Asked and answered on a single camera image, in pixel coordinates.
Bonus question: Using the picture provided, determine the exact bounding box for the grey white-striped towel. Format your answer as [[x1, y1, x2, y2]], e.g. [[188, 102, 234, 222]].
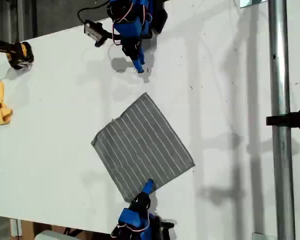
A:
[[90, 91, 196, 203]]

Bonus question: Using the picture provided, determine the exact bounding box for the yellow black power drill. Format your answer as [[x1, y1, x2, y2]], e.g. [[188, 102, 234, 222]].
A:
[[0, 38, 35, 71]]

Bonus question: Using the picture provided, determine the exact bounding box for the white table leg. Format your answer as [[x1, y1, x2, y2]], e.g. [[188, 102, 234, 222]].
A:
[[9, 218, 23, 238]]

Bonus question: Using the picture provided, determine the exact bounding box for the black clamp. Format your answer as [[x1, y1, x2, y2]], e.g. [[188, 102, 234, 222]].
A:
[[266, 106, 300, 133]]

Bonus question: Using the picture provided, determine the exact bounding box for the thin white wire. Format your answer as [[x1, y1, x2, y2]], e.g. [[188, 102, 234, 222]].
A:
[[108, 42, 123, 62]]

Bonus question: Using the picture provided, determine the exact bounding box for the black camera stalk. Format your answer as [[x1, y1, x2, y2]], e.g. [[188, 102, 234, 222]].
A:
[[94, 29, 116, 48]]

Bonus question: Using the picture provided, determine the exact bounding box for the black camera box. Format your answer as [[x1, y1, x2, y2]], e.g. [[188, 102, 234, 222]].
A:
[[153, 216, 176, 240], [83, 19, 108, 42]]

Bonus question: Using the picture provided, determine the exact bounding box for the black camera cable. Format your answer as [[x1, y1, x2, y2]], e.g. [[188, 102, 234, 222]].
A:
[[77, 0, 111, 25]]

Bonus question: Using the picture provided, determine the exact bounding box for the steel post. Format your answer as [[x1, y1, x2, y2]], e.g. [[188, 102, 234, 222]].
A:
[[267, 0, 297, 240]]

